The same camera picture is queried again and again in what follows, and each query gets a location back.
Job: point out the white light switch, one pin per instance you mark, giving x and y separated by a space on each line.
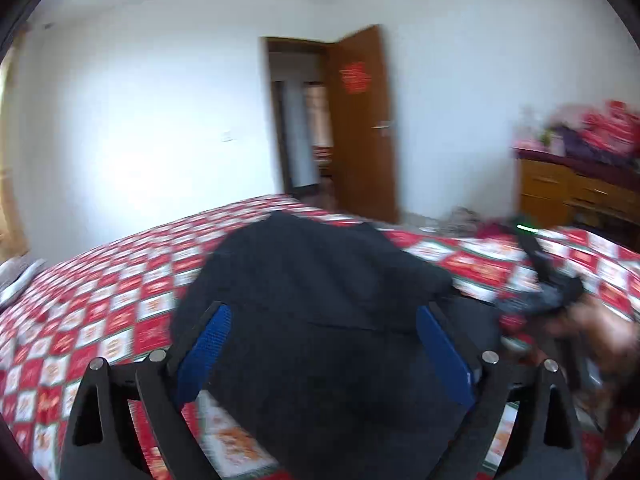
228 136

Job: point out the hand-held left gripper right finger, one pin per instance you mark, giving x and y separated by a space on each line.
445 355

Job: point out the wooden dresser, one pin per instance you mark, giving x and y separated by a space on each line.
550 190

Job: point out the red checkered bedspread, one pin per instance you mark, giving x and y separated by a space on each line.
100 300

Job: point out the grey pillow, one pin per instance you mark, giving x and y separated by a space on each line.
17 280

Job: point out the brown wooden door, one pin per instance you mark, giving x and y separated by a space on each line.
360 160

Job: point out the brown door frame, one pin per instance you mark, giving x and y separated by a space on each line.
276 110

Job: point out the red paper door decoration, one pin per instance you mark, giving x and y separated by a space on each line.
355 76

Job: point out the person's right hand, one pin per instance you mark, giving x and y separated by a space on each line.
600 330

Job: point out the beige curtain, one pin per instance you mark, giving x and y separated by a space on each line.
10 160

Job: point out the black garment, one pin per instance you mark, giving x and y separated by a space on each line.
310 310

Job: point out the pile of red pink items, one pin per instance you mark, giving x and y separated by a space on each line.
605 127

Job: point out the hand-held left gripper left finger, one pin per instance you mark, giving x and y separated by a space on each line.
205 355

